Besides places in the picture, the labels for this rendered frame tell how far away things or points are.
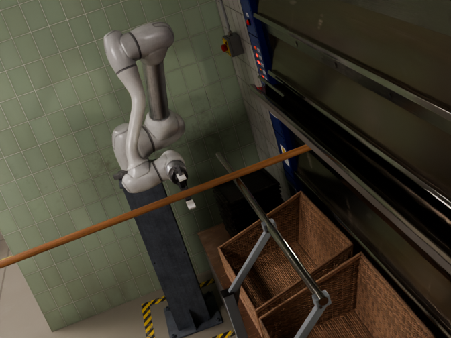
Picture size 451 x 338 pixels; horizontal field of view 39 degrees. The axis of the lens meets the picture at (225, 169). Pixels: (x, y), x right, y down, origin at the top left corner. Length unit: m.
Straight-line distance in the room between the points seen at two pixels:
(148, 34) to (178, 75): 0.82
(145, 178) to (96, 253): 1.29
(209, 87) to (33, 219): 1.29
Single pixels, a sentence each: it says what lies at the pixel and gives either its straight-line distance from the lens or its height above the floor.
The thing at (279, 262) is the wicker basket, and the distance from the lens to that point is 3.10.
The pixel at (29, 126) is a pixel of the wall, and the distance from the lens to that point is 3.72.
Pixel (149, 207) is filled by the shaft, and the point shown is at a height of 1.20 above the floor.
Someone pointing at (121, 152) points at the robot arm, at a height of 1.17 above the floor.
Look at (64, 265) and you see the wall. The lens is 4.09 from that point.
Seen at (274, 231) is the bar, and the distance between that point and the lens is 2.24.
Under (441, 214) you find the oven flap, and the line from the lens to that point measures 1.76.
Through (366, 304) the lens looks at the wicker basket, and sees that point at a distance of 2.64.
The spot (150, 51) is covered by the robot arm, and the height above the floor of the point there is 1.66.
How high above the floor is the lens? 2.37
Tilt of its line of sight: 26 degrees down
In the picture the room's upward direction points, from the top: 17 degrees counter-clockwise
